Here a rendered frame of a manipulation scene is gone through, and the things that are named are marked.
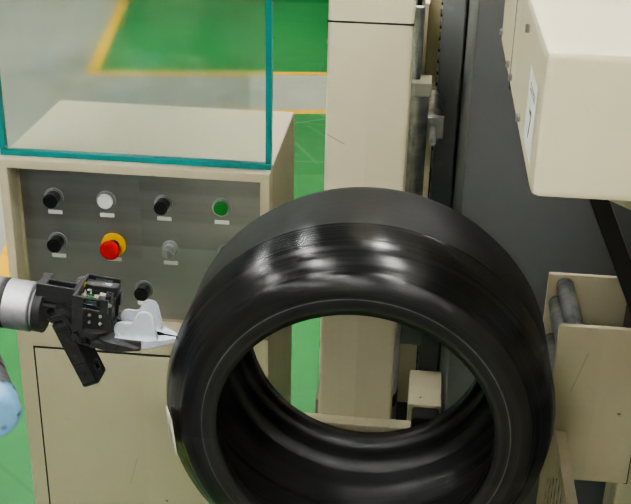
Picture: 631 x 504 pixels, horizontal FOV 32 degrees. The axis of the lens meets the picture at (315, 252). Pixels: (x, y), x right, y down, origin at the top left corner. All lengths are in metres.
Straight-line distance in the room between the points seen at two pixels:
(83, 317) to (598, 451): 0.89
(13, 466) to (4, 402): 1.97
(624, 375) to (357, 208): 0.57
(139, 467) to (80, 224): 0.58
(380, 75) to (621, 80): 0.69
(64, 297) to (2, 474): 1.93
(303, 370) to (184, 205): 1.76
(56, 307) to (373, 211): 0.48
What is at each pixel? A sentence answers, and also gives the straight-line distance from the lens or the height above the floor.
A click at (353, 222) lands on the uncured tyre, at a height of 1.45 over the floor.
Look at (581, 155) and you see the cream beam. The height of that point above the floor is 1.68.
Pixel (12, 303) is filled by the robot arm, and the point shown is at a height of 1.29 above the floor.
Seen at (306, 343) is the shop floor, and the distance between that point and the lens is 4.08.
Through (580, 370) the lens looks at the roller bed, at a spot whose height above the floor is 1.12.
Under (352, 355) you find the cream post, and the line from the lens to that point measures 1.90.
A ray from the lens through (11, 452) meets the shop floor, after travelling 3.60.
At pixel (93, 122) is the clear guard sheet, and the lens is 2.21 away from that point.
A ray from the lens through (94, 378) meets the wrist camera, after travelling 1.67.
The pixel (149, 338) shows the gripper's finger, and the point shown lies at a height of 1.25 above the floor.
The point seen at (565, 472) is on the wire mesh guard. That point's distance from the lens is 1.81.
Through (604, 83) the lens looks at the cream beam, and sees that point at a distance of 1.07.
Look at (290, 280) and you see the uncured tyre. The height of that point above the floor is 1.40.
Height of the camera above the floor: 2.04
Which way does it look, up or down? 25 degrees down
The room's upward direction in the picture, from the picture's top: 1 degrees clockwise
